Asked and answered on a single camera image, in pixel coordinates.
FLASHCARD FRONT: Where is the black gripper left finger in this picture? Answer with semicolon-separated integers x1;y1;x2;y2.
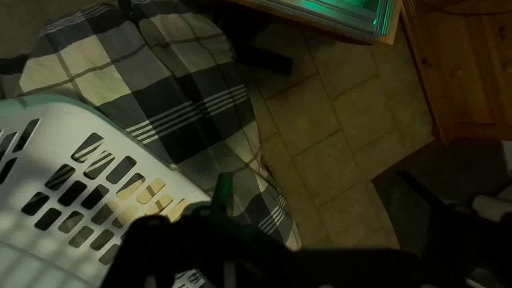
101;213;290;288

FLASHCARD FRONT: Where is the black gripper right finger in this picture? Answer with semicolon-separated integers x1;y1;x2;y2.
400;171;512;288

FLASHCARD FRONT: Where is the white plastic laundry basket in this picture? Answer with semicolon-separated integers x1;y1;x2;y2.
0;95;208;288

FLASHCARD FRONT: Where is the plaid bed comforter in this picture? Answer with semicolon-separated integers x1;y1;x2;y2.
0;0;301;250

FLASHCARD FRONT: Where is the wooden nightstand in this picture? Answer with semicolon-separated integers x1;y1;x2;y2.
404;0;512;143

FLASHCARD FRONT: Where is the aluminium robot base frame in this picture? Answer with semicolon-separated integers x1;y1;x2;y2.
229;0;402;45

